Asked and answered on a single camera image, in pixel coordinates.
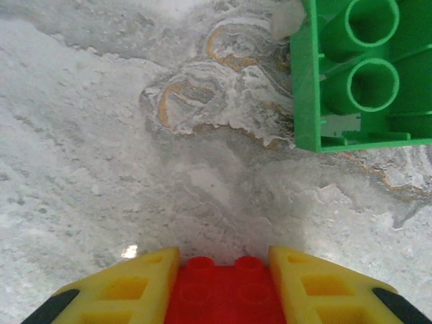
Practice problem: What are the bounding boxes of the red lego brick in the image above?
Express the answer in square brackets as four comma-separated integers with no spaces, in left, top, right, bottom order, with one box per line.
[164,255,288,324]

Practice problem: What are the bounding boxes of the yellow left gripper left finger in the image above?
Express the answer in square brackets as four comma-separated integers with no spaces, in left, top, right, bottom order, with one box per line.
[20,246,182,324]

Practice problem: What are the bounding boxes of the green lego brick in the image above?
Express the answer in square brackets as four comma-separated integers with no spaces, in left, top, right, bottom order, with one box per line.
[289,0,432,155]

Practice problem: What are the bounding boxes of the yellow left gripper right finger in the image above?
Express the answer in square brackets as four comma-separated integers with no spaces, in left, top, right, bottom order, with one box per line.
[268,245,432,324]

